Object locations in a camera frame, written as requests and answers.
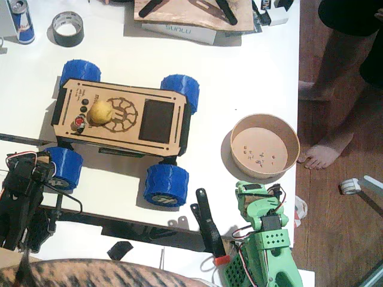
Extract black cable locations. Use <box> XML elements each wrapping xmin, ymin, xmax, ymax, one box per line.
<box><xmin>44</xmin><ymin>182</ymin><xmax>83</xmax><ymax>215</ymax></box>

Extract brown wooden board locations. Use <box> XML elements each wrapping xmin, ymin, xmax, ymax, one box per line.
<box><xmin>133</xmin><ymin>0</ymin><xmax>255</xmax><ymax>32</ymax></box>

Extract brown paper bowl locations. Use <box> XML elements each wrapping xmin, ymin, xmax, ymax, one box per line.
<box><xmin>229</xmin><ymin>112</ymin><xmax>301</xmax><ymax>179</ymax></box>

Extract small black plastic piece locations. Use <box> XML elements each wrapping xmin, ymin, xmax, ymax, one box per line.
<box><xmin>107</xmin><ymin>240</ymin><xmax>134</xmax><ymax>261</ymax></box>

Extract bare human leg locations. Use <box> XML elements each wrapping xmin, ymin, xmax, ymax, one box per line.
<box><xmin>297</xmin><ymin>74</ymin><xmax>383</xmax><ymax>170</ymax></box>
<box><xmin>298</xmin><ymin>28</ymin><xmax>378</xmax><ymax>102</ymax></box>

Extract black shorts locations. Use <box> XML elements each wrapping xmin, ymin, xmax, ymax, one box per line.
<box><xmin>317</xmin><ymin>0</ymin><xmax>383</xmax><ymax>87</ymax></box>

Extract white tape roll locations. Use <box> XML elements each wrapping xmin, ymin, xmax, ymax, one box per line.
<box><xmin>339</xmin><ymin>178</ymin><xmax>362</xmax><ymax>196</ymax></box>

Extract tiger striped fabric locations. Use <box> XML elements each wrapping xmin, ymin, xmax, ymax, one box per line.
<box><xmin>0</xmin><ymin>258</ymin><xmax>210</xmax><ymax>287</ymax></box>

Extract grey metal bar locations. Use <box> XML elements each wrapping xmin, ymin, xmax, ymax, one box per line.
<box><xmin>357</xmin><ymin>175</ymin><xmax>383</xmax><ymax>219</ymax></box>

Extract grey duct tape roll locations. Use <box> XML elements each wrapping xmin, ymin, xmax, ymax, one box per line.
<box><xmin>51</xmin><ymin>11</ymin><xmax>85</xmax><ymax>48</ymax></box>

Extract white filament box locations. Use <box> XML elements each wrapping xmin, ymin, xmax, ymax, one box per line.
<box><xmin>141</xmin><ymin>22</ymin><xmax>218</xmax><ymax>46</ymax></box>

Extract black stand leg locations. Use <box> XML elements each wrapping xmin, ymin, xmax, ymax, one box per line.
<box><xmin>217</xmin><ymin>0</ymin><xmax>239</xmax><ymax>25</ymax></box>
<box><xmin>138</xmin><ymin>0</ymin><xmax>164</xmax><ymax>17</ymax></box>

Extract white red plastic bag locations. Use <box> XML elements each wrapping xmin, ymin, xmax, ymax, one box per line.
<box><xmin>294</xmin><ymin>196</ymin><xmax>308</xmax><ymax>228</ymax></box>

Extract black clamp with red tip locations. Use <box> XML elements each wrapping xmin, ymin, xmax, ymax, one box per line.
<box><xmin>190</xmin><ymin>187</ymin><xmax>231</xmax><ymax>266</ymax></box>

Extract blue silver energy drink can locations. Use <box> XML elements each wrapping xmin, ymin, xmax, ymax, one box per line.
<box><xmin>8</xmin><ymin>0</ymin><xmax>36</xmax><ymax>45</ymax></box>

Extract wooden rover with blue wheels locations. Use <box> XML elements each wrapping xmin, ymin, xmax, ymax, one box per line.
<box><xmin>38</xmin><ymin>59</ymin><xmax>200</xmax><ymax>209</ymax></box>

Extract small white box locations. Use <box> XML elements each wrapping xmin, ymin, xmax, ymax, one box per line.
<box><xmin>266</xmin><ymin>7</ymin><xmax>290</xmax><ymax>27</ymax></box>

